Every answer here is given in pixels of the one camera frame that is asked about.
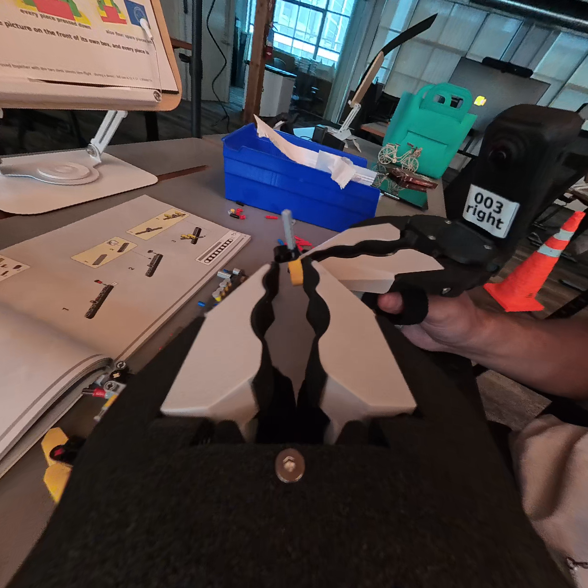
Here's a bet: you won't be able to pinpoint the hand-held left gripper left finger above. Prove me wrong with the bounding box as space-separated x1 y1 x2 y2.
161 262 281 443

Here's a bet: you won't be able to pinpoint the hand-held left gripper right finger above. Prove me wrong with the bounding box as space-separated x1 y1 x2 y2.
299 259 417 444

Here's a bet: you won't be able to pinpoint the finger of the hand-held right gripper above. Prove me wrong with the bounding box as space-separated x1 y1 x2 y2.
301 224 407 266
319 252 445 296

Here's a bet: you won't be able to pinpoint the lego car chassis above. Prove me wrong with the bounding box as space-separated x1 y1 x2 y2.
41 269 249 503

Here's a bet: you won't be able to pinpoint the grey lego axle black connector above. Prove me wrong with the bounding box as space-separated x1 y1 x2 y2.
276 210 301 265

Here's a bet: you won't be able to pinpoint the person's right forearm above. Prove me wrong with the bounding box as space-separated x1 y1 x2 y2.
475 305 588 400

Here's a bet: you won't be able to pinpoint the lego instruction booklet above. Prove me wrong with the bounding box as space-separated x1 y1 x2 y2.
0 195 252 478

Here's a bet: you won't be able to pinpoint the person's right hand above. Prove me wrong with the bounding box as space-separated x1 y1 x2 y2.
376 292 488 353

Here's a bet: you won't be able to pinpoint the orange traffic cone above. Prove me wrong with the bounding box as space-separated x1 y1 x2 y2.
484 210 586 313

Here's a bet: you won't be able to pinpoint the blue plastic bin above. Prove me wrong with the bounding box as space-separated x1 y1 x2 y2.
223 123 382 232

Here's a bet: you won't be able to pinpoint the white paper bags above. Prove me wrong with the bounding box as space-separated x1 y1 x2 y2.
254 115 382 189

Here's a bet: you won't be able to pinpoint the teal tote bag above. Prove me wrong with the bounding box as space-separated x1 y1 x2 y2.
382 83 478 180

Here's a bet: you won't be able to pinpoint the black white desk lamp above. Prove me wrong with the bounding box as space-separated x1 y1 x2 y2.
337 13 439 141

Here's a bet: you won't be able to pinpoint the large paned window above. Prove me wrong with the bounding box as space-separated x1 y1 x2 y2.
271 0 356 70

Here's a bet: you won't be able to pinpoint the person's white shirt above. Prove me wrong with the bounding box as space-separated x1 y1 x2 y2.
507 413 588 588

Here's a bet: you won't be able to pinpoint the white wooden document stand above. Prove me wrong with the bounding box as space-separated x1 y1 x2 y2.
0 0 182 216

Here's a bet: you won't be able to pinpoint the printed instruction sheet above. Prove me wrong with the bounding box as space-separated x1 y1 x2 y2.
0 0 180 95

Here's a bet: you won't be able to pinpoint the wire bicycle model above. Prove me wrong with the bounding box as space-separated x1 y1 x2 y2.
377 142 423 174

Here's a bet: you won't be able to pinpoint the wooden post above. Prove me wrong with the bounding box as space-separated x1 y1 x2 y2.
243 0 276 125

